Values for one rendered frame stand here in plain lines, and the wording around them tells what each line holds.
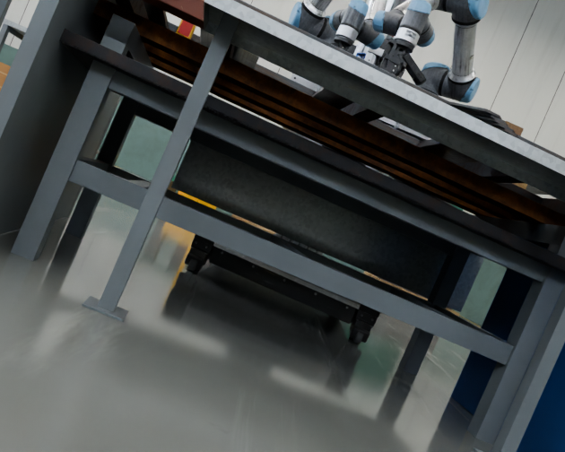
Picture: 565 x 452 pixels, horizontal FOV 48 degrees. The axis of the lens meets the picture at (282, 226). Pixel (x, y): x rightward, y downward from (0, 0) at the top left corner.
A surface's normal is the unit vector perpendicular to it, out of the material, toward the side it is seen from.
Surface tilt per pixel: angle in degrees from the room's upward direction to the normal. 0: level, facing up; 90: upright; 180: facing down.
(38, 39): 90
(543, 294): 90
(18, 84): 90
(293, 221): 90
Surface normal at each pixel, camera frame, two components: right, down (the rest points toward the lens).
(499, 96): -0.03, 0.00
